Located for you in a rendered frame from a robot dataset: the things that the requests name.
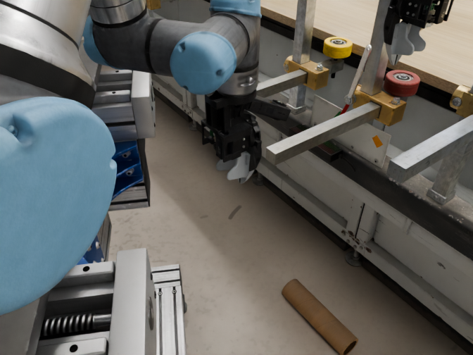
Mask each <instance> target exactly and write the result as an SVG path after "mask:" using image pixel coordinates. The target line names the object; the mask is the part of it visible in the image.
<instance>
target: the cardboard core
mask: <svg viewBox="0 0 473 355"><path fill-rule="evenodd" d="M282 295H283V296H284V297H285V298H286V299H287V300H288V301H289V302H290V303H291V304H292V305H293V306H294V307H295V308H296V310H297V311H298V312H299V313H300V314H301V315H302V316H303V317H304V318H305V319H306V320H307V321H308V322H309V323H310V324H311V325H312V326H313V327H314V328H315V329H316V331H318V332H319V333H320V334H321V336H323V337H324V338H325V339H326V340H327V342H328V343H329V344H330V345H331V346H332V347H333V348H334V349H335V350H336V351H337V352H338V353H339V354H340V355H347V354H348V353H350V352H351V351H352V350H353V348H354V347H355V346H356V344H357V343H358V338H357V337H356V336H355V335H354V334H353V333H352V332H351V331H350V330H349V329H348V328H347V327H346V326H344V325H343V324H342V323H341V322H340V321H339V320H338V319H337V318H336V317H335V316H334V315H333V314H332V313H331V312H330V311H329V310H328V309H327V308H326V307H325V306H324V305H323V304H322V303H321V302H320V301H319V300H318V299H317V298H316V297H314V296H313V295H312V294H311V293H310V292H309V291H308V290H307V289H306V288H305V287H304V286H303V285H302V284H301V283H300V282H299V281H298V280H297V279H293V280H291V281H289V282H288V283H287V284H286V285H285V286H284V288H283V290H282Z"/></svg>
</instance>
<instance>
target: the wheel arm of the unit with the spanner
mask: <svg viewBox="0 0 473 355"><path fill-rule="evenodd" d="M390 95H391V96H394V97H398V98H400V100H402V101H405V102H407V100H408V96H395V95H392V94H390ZM380 108H381V106H379V105H377V104H375V103H373V102H369V103H367V104H364V105H362V106H360V107H357V108H355V109H353V110H351V111H348V112H346V113H344V114H341V115H339V116H337V117H335V118H332V119H330V120H328V121H325V122H323V123H321V124H319V125H316V126H314V127H312V128H310V129H307V130H305V131H302V132H300V133H298V134H296V135H294V136H291V137H289V138H286V139H284V140H282V141H280V142H278V143H275V144H273V145H271V146H268V147H266V157H265V159H267V160H268V161H269V162H270V163H271V164H273V165H274V166H275V165H277V164H279V163H281V162H283V161H286V160H288V159H290V158H292V157H294V156H296V155H299V154H301V153H303V152H304V151H307V150H309V149H312V148H313V147H316V146H317V145H320V144H322V143H324V142H326V141H328V140H330V139H333V138H335V137H337V136H339V135H342V134H343V133H345V132H348V131H349V130H352V129H354V128H356V127H358V126H360V125H362V124H365V123H367V122H369V121H371V120H373V119H375V118H378V116H379V111H380Z"/></svg>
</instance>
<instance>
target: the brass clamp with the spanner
mask: <svg viewBox="0 0 473 355"><path fill-rule="evenodd" d="M360 88H361V85H359V84H358V86H357V88H356V91H355V93H354V95H355V96H356V102H355V103H353V108H357V107H360V106H362V105H364V104H367V103H369V102H373V103H375V104H377V105H379V106H381V108H380V111H379V116H378V118H375V120H378V121H379V122H381V123H383V124H385V125H387V126H391V125H394V124H396V123H398V122H400V121H402V119H403V114H404V111H405V107H406V104H407V102H405V101H402V100H400V105H393V104H392V103H391V101H392V100H393V98H394V96H391V95H390V94H387V93H386V92H383V91H380V92H378V93H376V94H373V95H372V96H371V95H369V94H367V93H365V92H363V91H361V90H360Z"/></svg>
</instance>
